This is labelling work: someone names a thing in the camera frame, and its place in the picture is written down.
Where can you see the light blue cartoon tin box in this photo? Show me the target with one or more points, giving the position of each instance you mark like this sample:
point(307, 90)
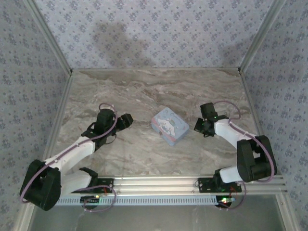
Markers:
point(169, 126)

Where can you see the aluminium mounting rail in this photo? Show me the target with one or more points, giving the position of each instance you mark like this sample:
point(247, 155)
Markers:
point(154, 183)

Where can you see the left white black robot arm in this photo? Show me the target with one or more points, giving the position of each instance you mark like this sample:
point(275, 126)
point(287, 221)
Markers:
point(72, 158)

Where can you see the aluminium frame post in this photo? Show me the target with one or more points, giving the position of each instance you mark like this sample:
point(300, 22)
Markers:
point(259, 36)
point(51, 36)

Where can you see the small black circuit board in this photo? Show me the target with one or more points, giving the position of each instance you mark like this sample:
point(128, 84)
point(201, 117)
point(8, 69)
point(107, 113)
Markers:
point(225, 201)
point(90, 199)

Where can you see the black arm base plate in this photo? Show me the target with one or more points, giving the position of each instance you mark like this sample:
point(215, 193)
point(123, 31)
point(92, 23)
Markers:
point(106, 183)
point(204, 185)

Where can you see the grey metal sheet panel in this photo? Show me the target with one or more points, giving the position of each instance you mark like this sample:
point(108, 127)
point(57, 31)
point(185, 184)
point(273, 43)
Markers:
point(154, 219)

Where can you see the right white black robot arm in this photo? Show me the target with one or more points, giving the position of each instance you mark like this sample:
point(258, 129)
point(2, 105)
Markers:
point(247, 158)

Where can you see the aluminium table side rail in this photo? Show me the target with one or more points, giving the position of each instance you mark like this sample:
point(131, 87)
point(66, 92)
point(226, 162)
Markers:
point(250, 101)
point(57, 120)

